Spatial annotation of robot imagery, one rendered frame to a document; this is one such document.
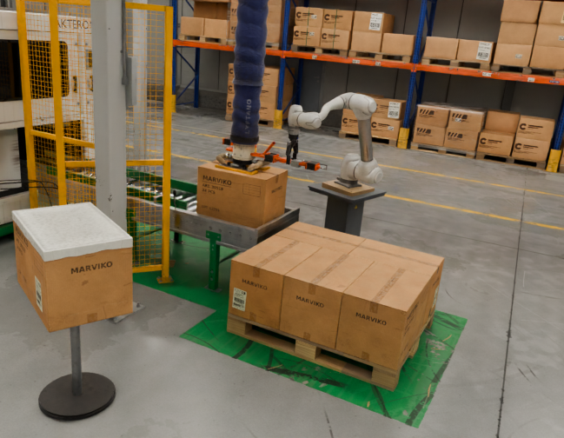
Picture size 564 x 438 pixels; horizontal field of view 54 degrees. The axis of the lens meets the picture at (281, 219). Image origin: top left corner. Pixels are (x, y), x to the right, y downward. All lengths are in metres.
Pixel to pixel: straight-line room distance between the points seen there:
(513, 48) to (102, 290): 9.23
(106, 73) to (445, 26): 9.50
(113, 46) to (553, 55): 8.52
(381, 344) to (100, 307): 1.64
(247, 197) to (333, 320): 1.26
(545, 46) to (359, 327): 8.21
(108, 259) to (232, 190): 1.77
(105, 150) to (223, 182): 1.00
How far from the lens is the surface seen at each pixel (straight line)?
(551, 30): 10.92
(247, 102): 4.22
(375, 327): 3.39
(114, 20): 3.67
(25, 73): 5.28
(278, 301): 3.61
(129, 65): 3.73
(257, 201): 4.19
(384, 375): 3.53
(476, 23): 12.29
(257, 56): 4.19
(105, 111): 3.69
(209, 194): 4.39
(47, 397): 3.39
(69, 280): 2.69
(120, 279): 2.78
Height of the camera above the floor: 2.01
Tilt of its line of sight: 19 degrees down
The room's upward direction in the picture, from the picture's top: 5 degrees clockwise
